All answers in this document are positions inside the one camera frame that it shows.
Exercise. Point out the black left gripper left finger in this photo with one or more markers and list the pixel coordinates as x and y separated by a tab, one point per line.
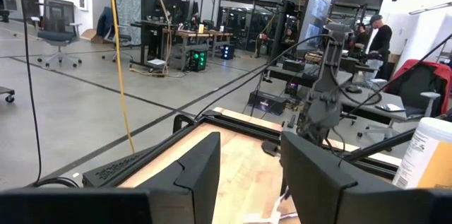
190	181

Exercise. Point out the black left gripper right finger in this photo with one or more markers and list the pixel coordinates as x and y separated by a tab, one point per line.
314	181

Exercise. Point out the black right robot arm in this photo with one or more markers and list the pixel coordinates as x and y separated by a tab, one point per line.
333	68

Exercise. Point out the grey office desk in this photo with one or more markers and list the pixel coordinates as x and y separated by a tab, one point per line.
370	105

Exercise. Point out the black floor box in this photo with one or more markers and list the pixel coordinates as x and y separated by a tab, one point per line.
267	103

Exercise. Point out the black diagonal stand bar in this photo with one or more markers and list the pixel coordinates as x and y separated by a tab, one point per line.
381	144

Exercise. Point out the black perforated box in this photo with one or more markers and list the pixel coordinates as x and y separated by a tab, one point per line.
116	169

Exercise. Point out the person behind monitor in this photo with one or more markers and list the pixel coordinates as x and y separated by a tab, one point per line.
360	38

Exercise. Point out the standing person with cap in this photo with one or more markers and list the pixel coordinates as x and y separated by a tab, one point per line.
380	40

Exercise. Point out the office chair with red jacket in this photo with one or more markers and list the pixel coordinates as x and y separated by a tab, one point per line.
420	82

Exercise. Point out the large tilted monitor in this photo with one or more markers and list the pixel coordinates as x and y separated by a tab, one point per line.
316	12

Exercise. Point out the white yellow wipes canister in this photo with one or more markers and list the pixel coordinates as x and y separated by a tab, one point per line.
427	153

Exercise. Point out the small computer blue lights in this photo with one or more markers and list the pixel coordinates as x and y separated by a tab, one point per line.
228	51

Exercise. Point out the black computer green lights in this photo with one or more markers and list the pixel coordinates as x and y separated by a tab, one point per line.
198	60

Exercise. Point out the wooden top work table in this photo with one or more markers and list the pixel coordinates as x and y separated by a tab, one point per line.
197	35

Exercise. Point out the black standing desk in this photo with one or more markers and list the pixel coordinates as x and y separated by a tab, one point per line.
150	33

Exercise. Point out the office chair with dark jacket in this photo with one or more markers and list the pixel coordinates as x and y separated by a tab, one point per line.
106	22

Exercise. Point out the grey mesh office chair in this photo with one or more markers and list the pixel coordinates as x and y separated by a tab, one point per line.
58	22

